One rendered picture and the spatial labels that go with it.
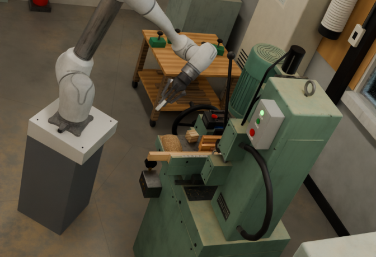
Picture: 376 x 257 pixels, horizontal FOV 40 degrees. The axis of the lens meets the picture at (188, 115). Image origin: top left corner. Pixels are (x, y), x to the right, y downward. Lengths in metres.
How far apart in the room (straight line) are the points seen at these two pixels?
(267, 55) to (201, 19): 2.45
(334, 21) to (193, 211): 1.79
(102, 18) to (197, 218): 1.05
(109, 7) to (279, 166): 1.13
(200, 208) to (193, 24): 2.47
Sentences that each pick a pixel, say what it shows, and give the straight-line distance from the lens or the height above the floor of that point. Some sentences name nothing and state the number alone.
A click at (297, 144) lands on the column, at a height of 1.38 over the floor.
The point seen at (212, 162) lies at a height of 1.08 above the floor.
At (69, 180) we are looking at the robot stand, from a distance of 2.76.
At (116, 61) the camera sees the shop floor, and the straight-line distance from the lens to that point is 4.55.
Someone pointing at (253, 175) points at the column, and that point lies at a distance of 2.04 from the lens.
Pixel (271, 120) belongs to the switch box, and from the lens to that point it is 1.83.
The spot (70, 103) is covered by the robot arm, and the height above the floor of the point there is 0.86.
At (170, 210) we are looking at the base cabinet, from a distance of 2.53.
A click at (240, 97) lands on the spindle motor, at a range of 2.18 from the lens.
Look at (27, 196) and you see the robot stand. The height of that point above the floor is 0.16.
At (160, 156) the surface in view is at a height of 0.93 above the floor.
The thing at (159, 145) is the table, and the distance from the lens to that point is 2.44.
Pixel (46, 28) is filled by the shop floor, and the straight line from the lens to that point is 4.80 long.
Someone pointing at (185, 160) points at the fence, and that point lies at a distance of 2.32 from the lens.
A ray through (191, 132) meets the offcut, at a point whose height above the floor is 0.94.
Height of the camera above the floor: 2.45
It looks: 36 degrees down
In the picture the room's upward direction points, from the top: 20 degrees clockwise
